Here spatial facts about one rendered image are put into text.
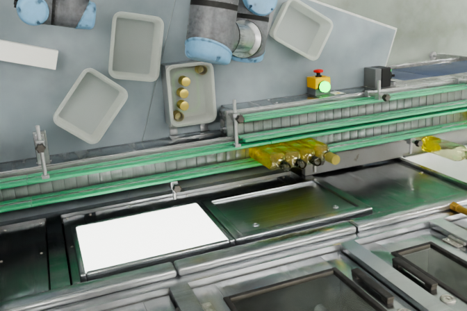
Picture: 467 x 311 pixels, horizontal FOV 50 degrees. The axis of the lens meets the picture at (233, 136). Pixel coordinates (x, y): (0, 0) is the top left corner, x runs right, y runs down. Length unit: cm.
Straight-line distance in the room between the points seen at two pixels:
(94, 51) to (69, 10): 44
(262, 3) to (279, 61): 46
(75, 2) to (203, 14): 37
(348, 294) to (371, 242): 29
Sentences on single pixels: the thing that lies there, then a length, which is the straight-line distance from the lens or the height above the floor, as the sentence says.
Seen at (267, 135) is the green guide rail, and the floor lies 95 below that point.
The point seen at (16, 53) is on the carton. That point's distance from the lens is 176.
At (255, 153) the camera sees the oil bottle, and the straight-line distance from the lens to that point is 183.
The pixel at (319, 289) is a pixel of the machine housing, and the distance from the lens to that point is 134.
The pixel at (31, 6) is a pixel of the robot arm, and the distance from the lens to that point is 139.
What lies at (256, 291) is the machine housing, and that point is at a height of 152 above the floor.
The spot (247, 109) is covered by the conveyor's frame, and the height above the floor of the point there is 88.
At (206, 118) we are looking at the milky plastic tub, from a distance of 187.
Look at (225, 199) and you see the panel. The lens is 177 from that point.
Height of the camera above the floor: 256
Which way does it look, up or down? 65 degrees down
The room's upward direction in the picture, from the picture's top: 121 degrees clockwise
